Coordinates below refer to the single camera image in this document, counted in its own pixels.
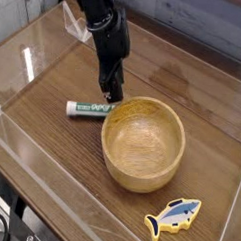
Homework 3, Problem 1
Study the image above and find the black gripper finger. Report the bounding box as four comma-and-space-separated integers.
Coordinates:
98, 60, 124, 103

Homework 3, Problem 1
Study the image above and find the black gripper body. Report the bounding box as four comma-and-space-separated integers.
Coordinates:
86, 5, 130, 65

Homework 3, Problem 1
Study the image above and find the green white marker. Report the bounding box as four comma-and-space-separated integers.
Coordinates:
66, 101, 114, 117

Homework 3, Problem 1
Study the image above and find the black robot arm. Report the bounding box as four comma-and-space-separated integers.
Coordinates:
77, 0, 131, 103

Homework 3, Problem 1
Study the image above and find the brown wooden bowl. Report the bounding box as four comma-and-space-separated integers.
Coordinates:
101, 96, 186, 193

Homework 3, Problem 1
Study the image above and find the yellow blue fish toy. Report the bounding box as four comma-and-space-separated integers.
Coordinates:
144, 198, 202, 241

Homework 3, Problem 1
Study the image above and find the clear acrylic tray wall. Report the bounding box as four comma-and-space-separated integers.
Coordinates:
0, 111, 141, 241

